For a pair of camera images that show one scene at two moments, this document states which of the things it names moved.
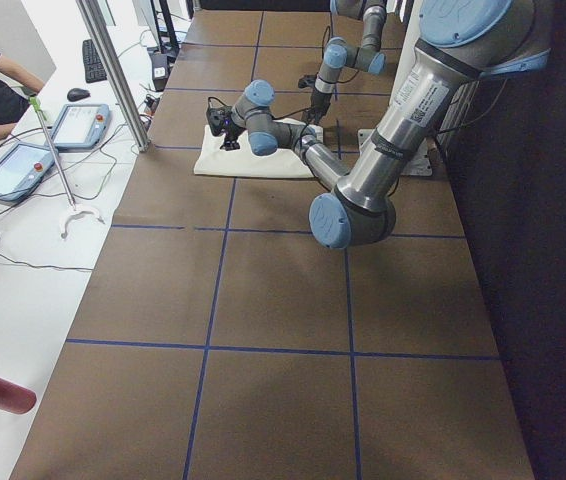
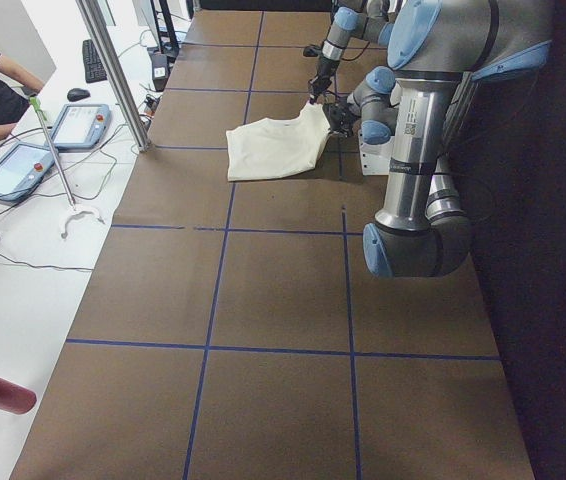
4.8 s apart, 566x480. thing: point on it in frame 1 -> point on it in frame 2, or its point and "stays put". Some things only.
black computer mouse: [77, 94] stays put
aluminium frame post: [100, 34] stays put
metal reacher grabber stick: [74, 209] stays put
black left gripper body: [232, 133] -> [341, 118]
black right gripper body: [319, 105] -> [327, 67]
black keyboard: [93, 67] stays put
